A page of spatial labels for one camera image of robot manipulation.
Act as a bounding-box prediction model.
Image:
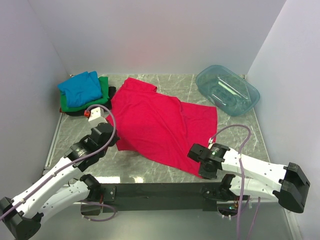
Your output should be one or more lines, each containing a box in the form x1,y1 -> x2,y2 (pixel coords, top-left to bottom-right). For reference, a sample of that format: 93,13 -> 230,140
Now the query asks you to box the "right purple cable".
208,124 -> 262,240

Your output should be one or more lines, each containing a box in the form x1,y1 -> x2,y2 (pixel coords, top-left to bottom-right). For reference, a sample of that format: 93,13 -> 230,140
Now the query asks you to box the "aluminium frame rail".
14,113 -> 83,240

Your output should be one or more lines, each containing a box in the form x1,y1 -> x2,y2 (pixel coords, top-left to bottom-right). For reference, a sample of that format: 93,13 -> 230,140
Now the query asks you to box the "folded green t shirt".
60,76 -> 110,113

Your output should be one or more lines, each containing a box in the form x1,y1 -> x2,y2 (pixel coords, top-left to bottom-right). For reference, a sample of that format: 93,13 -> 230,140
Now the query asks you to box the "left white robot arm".
0,122 -> 119,240

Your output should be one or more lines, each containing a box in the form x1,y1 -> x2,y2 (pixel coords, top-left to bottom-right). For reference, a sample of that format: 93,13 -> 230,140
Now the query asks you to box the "folded black t shirt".
65,86 -> 117,117

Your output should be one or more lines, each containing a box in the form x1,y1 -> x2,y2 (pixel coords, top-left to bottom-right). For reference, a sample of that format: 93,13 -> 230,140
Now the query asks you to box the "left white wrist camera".
84,107 -> 107,128

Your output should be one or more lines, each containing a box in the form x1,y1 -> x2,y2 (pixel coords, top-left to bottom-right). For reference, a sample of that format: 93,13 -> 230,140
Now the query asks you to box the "purple cable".
0,104 -> 121,223
208,124 -> 262,240

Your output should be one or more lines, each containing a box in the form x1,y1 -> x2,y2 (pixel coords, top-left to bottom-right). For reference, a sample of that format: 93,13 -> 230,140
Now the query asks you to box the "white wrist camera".
84,107 -> 107,128
208,136 -> 216,145

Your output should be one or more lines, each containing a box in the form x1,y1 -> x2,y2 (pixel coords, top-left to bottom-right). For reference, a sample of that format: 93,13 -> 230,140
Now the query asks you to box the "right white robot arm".
187,143 -> 310,214

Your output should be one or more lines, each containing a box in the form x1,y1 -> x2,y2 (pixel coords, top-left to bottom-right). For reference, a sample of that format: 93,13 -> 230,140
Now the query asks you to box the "clear blue plastic tub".
195,65 -> 260,117

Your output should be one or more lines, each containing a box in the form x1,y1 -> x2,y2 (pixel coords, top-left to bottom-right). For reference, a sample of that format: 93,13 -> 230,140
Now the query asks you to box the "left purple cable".
0,104 -> 121,223

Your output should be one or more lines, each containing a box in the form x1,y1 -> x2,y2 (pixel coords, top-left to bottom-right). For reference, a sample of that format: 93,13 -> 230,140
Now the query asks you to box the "black base beam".
86,182 -> 239,212

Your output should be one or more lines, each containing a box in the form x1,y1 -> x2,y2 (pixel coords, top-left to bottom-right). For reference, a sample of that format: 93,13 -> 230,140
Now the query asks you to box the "folded blue t shirt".
57,71 -> 103,108

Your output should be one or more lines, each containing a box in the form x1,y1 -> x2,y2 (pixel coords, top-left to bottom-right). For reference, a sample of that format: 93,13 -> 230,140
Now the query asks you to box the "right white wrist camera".
208,136 -> 216,145

